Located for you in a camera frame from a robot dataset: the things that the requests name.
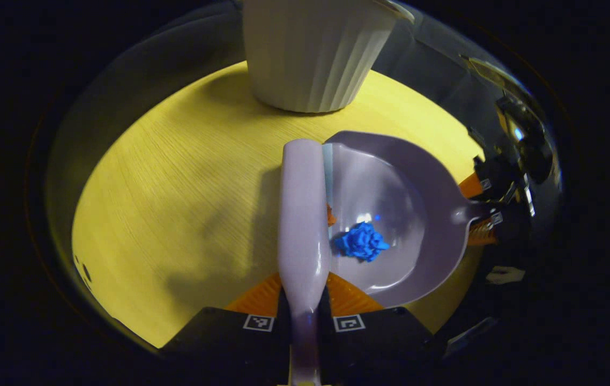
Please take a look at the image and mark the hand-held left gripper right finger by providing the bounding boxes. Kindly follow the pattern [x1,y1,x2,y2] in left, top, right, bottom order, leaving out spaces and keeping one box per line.
[318,272,434,378]

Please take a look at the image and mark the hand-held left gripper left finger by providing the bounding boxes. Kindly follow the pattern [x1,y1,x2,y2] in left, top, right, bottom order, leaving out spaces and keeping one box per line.
[160,272,291,376]

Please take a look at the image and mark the pink dustpan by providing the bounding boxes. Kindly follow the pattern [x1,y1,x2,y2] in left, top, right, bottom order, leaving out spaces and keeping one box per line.
[322,130,499,309]

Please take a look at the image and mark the blue paper scrap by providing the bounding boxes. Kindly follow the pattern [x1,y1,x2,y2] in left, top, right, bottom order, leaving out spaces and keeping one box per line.
[334,221,391,263]

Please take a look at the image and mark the small pink broom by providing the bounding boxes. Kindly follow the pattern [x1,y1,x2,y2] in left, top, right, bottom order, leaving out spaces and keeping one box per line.
[277,138,332,386]

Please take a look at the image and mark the white ribbed garbage bin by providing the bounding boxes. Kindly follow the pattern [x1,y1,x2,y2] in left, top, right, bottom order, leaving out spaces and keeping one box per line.
[242,0,415,114]

